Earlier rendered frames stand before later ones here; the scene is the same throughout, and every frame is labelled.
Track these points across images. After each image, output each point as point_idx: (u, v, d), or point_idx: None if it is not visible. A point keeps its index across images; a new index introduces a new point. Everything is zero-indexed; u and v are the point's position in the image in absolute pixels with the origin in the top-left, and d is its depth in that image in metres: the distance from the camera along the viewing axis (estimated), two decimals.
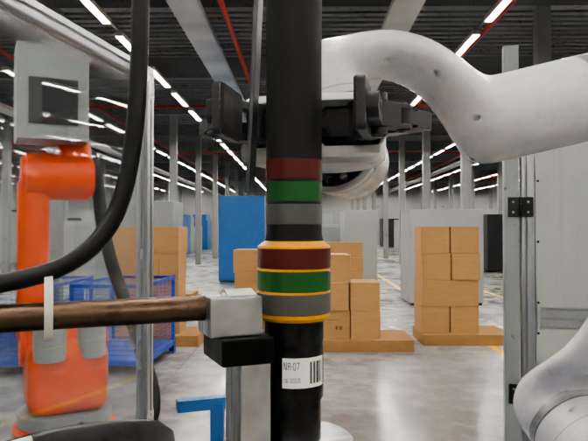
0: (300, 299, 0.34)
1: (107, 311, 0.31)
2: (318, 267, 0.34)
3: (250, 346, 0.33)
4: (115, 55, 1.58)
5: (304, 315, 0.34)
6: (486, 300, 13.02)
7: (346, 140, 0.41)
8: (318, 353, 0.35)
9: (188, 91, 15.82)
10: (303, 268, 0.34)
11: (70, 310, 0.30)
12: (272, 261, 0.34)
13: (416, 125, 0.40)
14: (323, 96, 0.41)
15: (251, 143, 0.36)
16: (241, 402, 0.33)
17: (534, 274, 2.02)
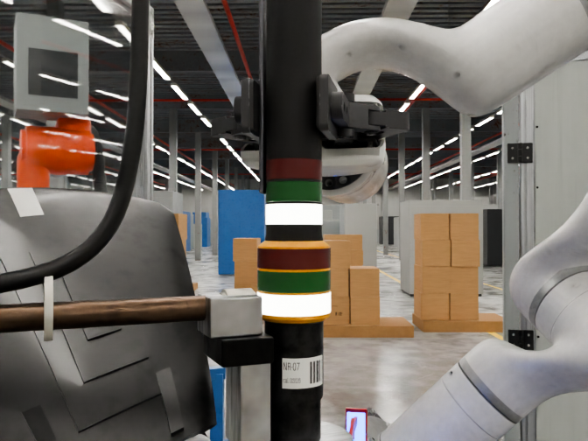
0: (300, 299, 0.34)
1: (107, 311, 0.31)
2: (318, 267, 0.34)
3: (250, 346, 0.33)
4: None
5: (304, 315, 0.34)
6: None
7: (333, 143, 0.41)
8: (318, 353, 0.35)
9: None
10: (303, 268, 0.34)
11: (70, 310, 0.30)
12: (272, 261, 0.34)
13: (384, 126, 0.39)
14: None
15: (263, 143, 0.36)
16: (241, 402, 0.33)
17: (533, 220, 2.02)
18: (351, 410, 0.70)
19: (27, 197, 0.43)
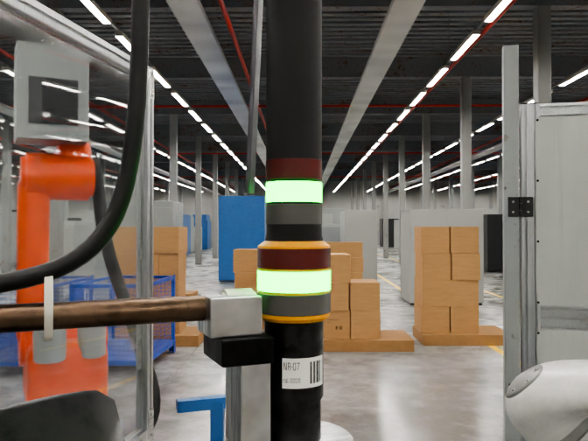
0: (300, 299, 0.34)
1: (107, 311, 0.31)
2: (318, 267, 0.34)
3: (250, 346, 0.33)
4: (115, 55, 1.58)
5: (304, 315, 0.34)
6: (486, 300, 13.02)
7: None
8: (318, 353, 0.35)
9: (188, 91, 15.82)
10: (303, 268, 0.34)
11: (70, 310, 0.30)
12: (272, 261, 0.34)
13: None
14: None
15: (251, 143, 0.36)
16: (241, 402, 0.33)
17: (534, 274, 2.02)
18: None
19: None
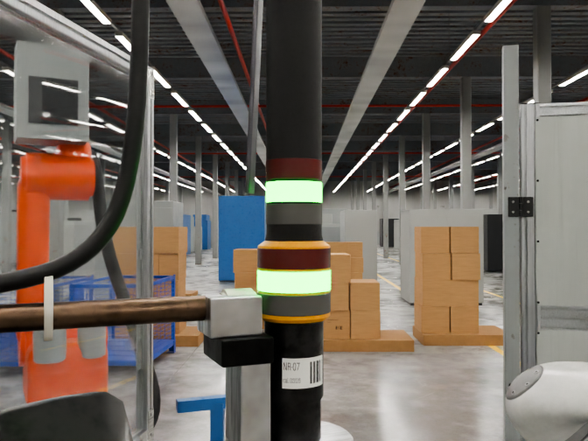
0: (300, 299, 0.34)
1: (107, 311, 0.31)
2: (318, 267, 0.34)
3: (250, 346, 0.33)
4: (115, 55, 1.58)
5: (304, 315, 0.34)
6: (486, 300, 13.02)
7: None
8: (318, 353, 0.35)
9: (188, 91, 15.82)
10: (303, 268, 0.34)
11: (70, 310, 0.30)
12: (272, 261, 0.34)
13: None
14: None
15: (251, 143, 0.36)
16: (241, 402, 0.33)
17: (534, 274, 2.02)
18: None
19: None
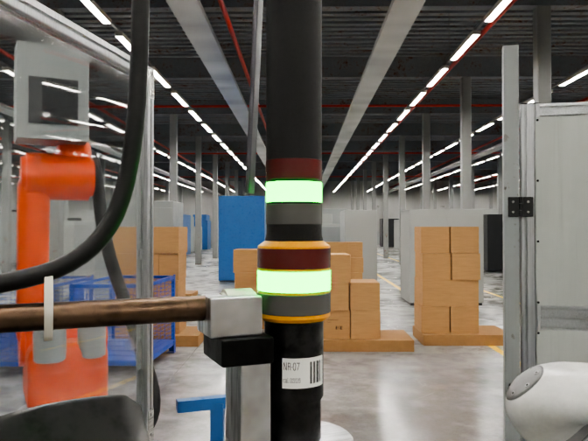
0: (300, 299, 0.34)
1: (107, 311, 0.31)
2: (318, 267, 0.34)
3: (250, 346, 0.33)
4: (115, 55, 1.58)
5: (304, 315, 0.34)
6: (486, 300, 13.02)
7: None
8: (318, 353, 0.35)
9: (188, 91, 15.82)
10: (303, 268, 0.34)
11: (70, 310, 0.30)
12: (272, 261, 0.34)
13: None
14: None
15: (251, 143, 0.36)
16: (241, 402, 0.33)
17: (534, 274, 2.02)
18: None
19: None
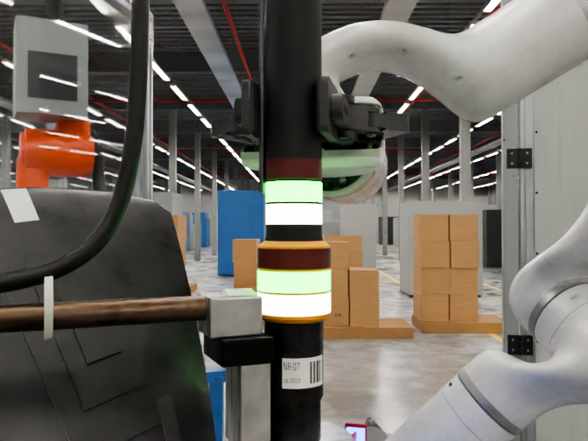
0: (300, 299, 0.34)
1: (107, 311, 0.31)
2: (318, 267, 0.34)
3: (250, 346, 0.33)
4: None
5: (304, 315, 0.34)
6: None
7: (333, 144, 0.42)
8: (318, 353, 0.35)
9: (187, 85, 15.82)
10: (303, 268, 0.34)
11: (70, 310, 0.30)
12: (272, 261, 0.34)
13: (384, 128, 0.39)
14: None
15: (263, 143, 0.36)
16: (241, 402, 0.33)
17: (533, 225, 2.02)
18: (350, 425, 0.70)
19: None
